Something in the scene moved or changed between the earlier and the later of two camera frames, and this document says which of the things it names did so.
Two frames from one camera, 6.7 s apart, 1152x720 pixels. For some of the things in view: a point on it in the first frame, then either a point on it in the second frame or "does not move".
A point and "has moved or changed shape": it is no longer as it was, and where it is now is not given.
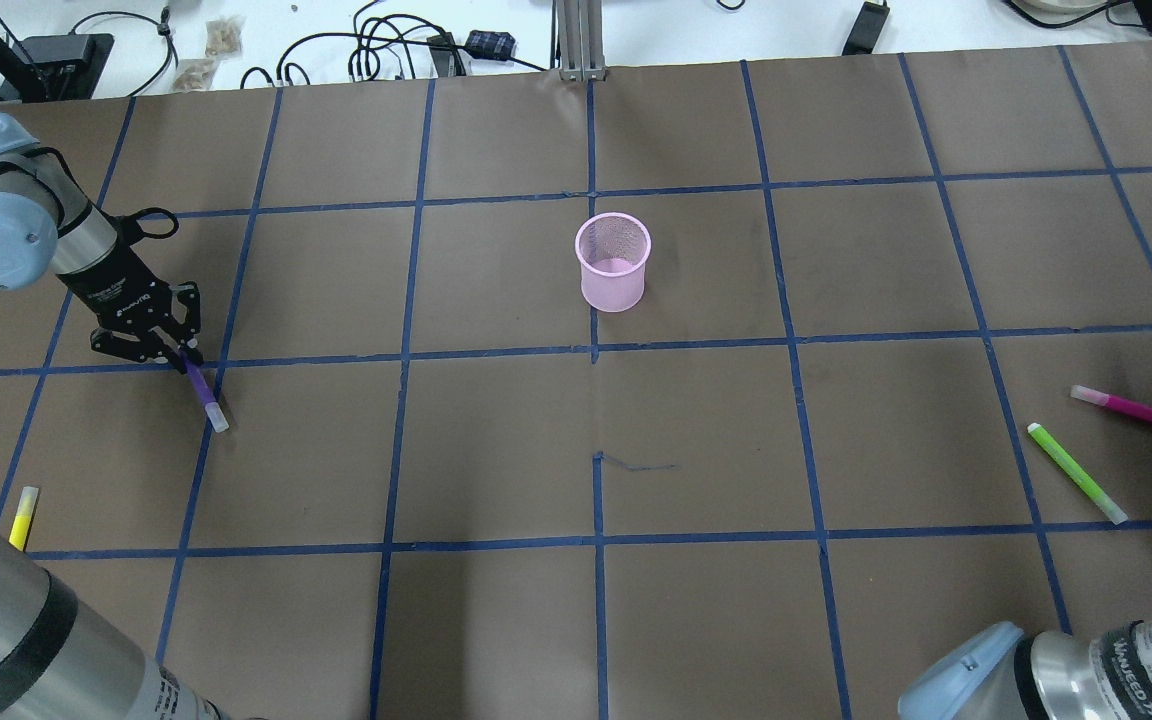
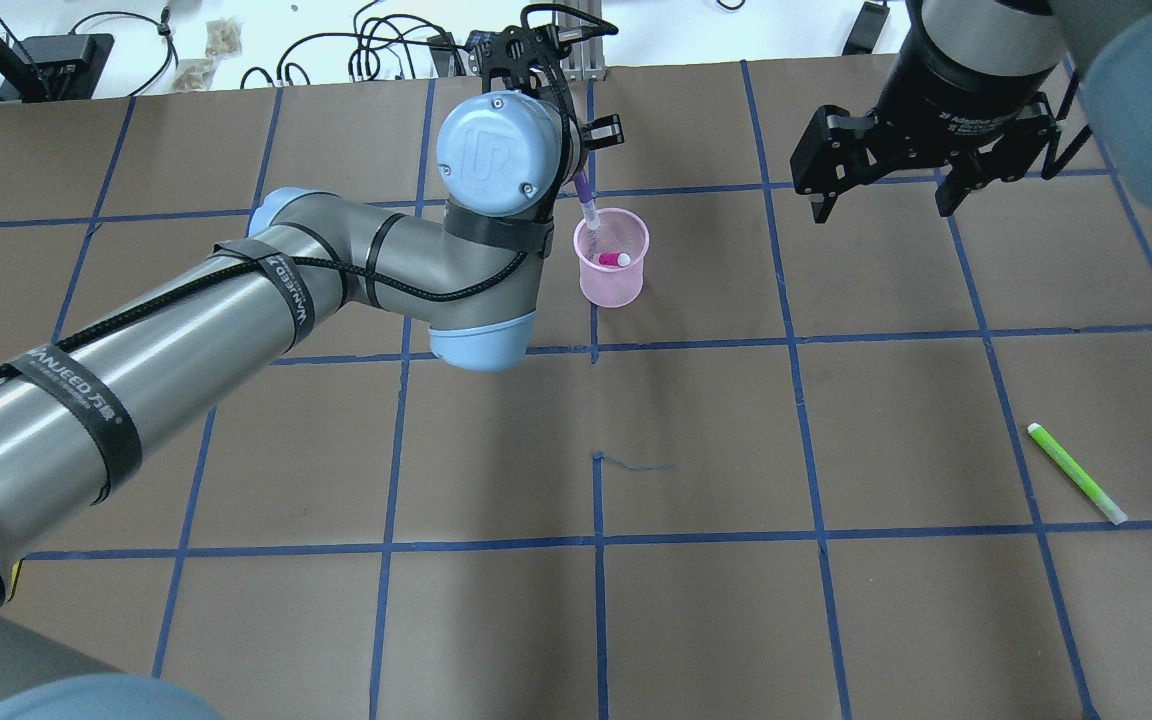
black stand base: (34, 68) does not move
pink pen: (1134, 410) → (614, 259)
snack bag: (223, 37) does not move
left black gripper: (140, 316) → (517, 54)
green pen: (1079, 472) does not move
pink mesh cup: (612, 248) does not move
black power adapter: (866, 29) does not move
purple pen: (204, 387) has moved or changed shape
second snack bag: (195, 73) does not move
